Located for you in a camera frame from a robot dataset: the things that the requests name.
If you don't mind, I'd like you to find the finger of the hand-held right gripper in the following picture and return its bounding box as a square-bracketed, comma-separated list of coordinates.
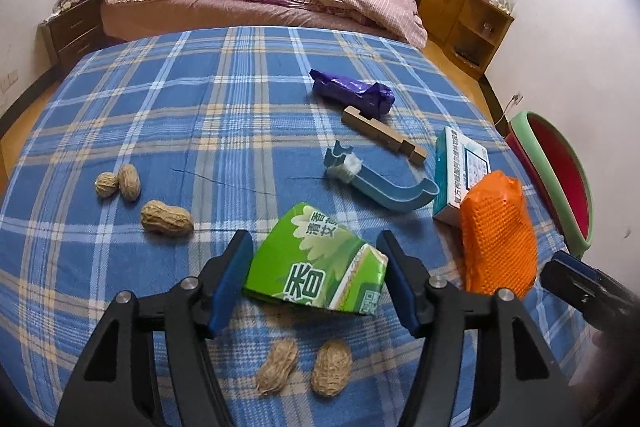
[541, 251, 640, 333]

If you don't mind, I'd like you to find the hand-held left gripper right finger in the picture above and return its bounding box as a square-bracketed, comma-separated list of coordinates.
[376, 229, 583, 427]

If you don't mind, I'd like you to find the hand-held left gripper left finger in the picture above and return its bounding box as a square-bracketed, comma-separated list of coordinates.
[54, 229, 255, 427]

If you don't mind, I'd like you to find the green paper packet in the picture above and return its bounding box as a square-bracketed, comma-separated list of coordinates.
[242, 202, 390, 317]

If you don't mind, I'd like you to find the green basin with red inside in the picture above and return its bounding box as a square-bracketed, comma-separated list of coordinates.
[509, 110, 595, 260]

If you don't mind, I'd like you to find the peanut in shell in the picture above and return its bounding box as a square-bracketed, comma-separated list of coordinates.
[140, 201, 195, 238]
[117, 164, 142, 202]
[256, 338, 300, 396]
[311, 338, 353, 397]

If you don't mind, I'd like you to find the teal and white carton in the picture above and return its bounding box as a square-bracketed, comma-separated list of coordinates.
[432, 126, 493, 228]

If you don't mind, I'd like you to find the small white tissue wad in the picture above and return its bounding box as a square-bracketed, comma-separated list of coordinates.
[327, 155, 363, 182]

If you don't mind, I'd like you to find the wooden block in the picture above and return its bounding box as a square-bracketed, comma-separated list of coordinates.
[341, 105, 429, 165]

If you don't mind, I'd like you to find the walnut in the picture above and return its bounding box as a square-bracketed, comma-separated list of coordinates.
[95, 173, 121, 199]

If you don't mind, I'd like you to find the blue plaid cloth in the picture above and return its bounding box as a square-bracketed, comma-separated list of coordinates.
[0, 26, 601, 427]

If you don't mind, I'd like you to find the purple plastic wrapper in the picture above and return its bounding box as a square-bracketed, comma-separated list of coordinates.
[309, 68, 396, 118]

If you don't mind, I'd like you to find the wooden nightstand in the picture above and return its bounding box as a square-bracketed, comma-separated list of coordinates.
[42, 0, 106, 68]

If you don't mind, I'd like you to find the wall socket with white cable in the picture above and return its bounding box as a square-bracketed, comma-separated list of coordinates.
[495, 91, 525, 125]

